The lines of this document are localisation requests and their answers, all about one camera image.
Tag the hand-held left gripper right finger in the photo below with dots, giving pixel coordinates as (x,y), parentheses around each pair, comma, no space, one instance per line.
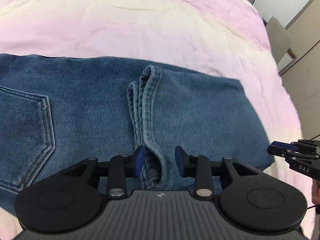
(180,160)

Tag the grey upholstered chair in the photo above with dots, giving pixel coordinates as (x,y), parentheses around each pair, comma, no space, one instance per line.
(278,38)

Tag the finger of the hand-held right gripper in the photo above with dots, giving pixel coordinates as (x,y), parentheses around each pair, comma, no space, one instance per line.
(277,148)
(307,145)

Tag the blue denim pants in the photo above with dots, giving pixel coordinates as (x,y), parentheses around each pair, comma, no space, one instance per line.
(100,120)

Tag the pink floral bed blanket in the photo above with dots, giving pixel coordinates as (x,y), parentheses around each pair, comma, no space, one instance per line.
(125,25)

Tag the person's right hand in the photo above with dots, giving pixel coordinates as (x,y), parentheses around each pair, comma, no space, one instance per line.
(316,193)

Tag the beige wardrobe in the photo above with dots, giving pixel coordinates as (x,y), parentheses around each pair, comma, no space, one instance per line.
(302,42)

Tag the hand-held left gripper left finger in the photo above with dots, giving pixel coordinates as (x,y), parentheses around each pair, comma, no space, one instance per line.
(140,160)

